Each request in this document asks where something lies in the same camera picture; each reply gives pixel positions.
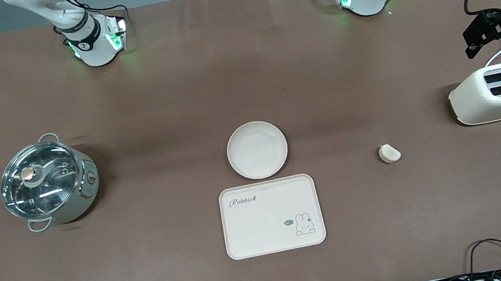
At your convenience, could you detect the white steamed bun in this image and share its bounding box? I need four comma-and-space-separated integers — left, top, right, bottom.
377, 142, 403, 166

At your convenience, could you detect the round cream plate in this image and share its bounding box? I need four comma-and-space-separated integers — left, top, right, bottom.
222, 116, 293, 185

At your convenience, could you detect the cream rabbit print tray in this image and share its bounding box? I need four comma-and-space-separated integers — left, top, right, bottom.
215, 171, 329, 262

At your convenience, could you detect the glass pot lid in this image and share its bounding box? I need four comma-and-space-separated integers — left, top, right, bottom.
0, 136, 87, 222

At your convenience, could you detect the pale green electric pot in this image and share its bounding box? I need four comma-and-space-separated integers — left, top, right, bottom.
0, 126, 108, 238

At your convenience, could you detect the brown table cover mat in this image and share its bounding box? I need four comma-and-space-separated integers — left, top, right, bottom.
0, 0, 501, 281

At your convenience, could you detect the white toaster power cable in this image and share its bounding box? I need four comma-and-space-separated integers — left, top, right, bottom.
479, 34, 501, 68

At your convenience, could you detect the black right arm base cable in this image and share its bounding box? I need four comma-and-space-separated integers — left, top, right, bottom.
56, 0, 131, 38

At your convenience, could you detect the black looped cable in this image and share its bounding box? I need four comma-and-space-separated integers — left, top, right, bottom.
463, 236, 501, 277

